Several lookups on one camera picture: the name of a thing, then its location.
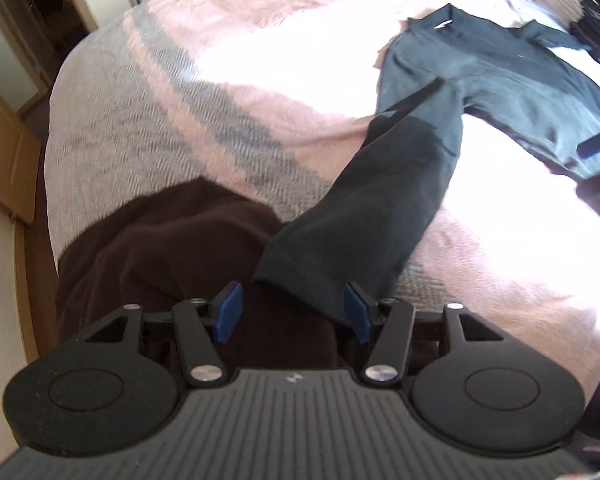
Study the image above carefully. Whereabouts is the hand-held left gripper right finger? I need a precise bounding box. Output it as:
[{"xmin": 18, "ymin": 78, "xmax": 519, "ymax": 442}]
[{"xmin": 344, "ymin": 281, "xmax": 500, "ymax": 387}]

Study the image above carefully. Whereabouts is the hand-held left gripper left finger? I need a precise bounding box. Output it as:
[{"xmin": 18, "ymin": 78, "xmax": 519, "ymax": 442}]
[{"xmin": 84, "ymin": 282, "xmax": 244, "ymax": 387}]

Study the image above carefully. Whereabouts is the dark grey long-sleeve shirt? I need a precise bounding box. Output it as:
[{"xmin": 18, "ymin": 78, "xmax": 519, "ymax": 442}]
[{"xmin": 252, "ymin": 4, "xmax": 600, "ymax": 328}]

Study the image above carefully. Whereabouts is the pile of dark clothes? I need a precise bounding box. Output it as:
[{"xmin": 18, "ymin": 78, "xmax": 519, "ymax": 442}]
[{"xmin": 567, "ymin": 0, "xmax": 600, "ymax": 73}]

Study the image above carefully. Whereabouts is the dark brown cloth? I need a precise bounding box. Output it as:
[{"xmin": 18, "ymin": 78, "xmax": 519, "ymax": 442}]
[{"xmin": 55, "ymin": 179, "xmax": 353, "ymax": 373}]

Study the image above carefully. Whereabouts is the pink bedspread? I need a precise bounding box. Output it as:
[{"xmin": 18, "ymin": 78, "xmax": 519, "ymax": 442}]
[{"xmin": 42, "ymin": 0, "xmax": 600, "ymax": 366}]

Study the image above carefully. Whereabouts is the wooden door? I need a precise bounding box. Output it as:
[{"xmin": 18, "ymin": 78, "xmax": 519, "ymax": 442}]
[{"xmin": 0, "ymin": 67, "xmax": 43, "ymax": 225}]

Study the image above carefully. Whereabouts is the wooden bed frame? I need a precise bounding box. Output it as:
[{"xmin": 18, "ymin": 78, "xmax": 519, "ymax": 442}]
[{"xmin": 11, "ymin": 215, "xmax": 58, "ymax": 366}]

